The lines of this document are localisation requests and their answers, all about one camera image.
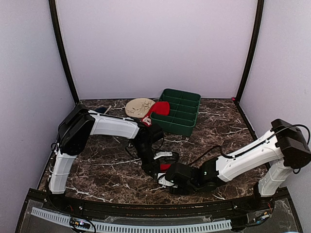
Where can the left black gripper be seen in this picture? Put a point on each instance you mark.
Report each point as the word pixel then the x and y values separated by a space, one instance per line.
pixel 149 167

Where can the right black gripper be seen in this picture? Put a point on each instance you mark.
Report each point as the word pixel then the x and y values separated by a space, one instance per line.
pixel 174 191

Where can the red sock plain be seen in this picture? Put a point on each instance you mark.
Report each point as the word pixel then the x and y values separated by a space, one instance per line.
pixel 164 167

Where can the green divided plastic organizer tray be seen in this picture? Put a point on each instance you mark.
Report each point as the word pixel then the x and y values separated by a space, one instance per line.
pixel 183 112

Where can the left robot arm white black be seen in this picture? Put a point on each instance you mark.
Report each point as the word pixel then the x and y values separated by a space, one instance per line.
pixel 82 123

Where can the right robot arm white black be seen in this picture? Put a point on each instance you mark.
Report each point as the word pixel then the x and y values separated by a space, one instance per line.
pixel 284 145

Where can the beige bird pattern plate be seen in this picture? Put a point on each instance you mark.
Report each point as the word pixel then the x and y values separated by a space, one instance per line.
pixel 139 107

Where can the red Santa sock in tray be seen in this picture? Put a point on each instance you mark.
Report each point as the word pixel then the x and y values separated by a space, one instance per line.
pixel 160 108

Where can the dark blue cup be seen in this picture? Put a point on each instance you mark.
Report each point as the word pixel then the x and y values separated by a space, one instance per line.
pixel 101 110

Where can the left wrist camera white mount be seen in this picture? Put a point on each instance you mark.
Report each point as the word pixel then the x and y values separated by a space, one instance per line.
pixel 167 156

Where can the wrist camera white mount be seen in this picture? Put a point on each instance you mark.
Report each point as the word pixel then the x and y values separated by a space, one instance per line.
pixel 167 156
pixel 163 182

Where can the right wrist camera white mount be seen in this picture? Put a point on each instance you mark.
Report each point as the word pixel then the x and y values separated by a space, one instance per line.
pixel 163 182

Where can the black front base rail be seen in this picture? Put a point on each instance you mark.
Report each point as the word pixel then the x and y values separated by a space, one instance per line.
pixel 155 203

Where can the white slotted cable duct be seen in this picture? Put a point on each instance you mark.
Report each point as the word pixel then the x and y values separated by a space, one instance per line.
pixel 102 227

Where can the black left frame post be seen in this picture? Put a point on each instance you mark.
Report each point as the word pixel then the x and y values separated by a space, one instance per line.
pixel 61 50

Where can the black frame post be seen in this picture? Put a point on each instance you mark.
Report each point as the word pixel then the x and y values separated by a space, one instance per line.
pixel 61 50
pixel 251 50

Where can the black right frame post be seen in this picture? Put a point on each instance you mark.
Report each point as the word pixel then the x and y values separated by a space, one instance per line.
pixel 251 50

